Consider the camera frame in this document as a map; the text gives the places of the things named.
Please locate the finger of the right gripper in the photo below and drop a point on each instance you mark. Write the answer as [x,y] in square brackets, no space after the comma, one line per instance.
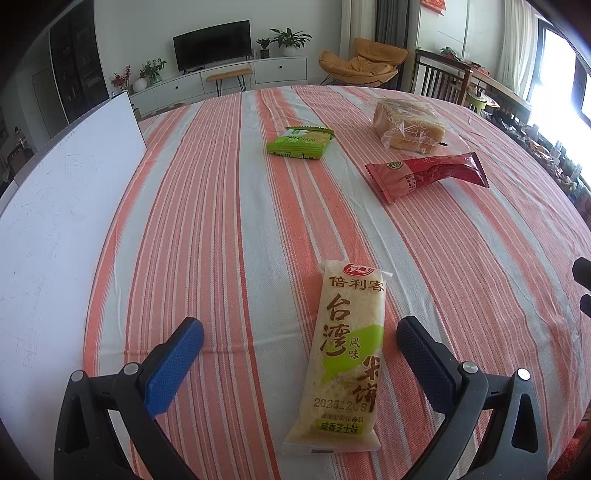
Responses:
[581,271]

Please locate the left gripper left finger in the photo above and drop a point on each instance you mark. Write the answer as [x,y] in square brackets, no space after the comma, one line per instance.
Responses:
[86,444]

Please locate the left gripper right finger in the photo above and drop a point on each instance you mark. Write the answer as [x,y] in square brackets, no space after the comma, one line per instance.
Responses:
[514,443]

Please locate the rice cracker pack beige green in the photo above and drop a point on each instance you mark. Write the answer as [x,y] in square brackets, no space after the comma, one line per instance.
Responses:
[339,405]

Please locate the red snack packet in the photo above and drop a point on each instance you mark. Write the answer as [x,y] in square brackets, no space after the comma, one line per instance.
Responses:
[397,179]

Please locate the bagged sliced bread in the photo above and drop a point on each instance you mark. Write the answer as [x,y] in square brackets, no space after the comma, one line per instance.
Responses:
[408,125]

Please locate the green snack packet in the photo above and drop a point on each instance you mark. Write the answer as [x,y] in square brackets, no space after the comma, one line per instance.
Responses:
[302,142]

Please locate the white curtain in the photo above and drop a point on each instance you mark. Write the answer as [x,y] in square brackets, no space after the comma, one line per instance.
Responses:
[519,46]

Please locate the white cardboard box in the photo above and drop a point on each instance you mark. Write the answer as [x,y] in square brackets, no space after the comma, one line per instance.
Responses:
[54,220]

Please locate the dark wooden chair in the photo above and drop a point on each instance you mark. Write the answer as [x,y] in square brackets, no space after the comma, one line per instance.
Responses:
[436,76]

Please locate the striped orange white tablecloth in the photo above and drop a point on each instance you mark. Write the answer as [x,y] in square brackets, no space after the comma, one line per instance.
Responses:
[212,226]

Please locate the orange lounge chair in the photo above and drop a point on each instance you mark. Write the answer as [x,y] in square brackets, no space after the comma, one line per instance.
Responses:
[374,64]

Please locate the red flower arrangement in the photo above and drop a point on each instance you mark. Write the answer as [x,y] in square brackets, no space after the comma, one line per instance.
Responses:
[121,81]

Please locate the potted green plant right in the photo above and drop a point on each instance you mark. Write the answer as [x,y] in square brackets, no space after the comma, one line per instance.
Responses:
[290,42]

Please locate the white TV cabinet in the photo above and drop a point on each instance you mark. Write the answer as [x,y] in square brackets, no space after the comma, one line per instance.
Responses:
[191,87]

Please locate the green plant white vase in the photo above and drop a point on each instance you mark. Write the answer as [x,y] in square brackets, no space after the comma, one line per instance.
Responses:
[149,74]

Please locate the small potted plant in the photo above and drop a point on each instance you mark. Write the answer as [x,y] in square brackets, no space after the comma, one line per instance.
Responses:
[264,47]

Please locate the wooden stool hairpin legs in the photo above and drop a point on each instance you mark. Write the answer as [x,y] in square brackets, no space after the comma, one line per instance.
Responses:
[237,75]

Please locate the dark glass cabinet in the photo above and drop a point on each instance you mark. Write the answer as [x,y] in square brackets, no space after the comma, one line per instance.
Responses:
[75,61]

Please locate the black television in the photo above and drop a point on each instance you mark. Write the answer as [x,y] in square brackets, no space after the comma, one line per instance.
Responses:
[205,46]

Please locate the red wall decoration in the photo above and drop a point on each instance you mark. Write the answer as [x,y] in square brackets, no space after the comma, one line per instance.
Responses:
[438,6]

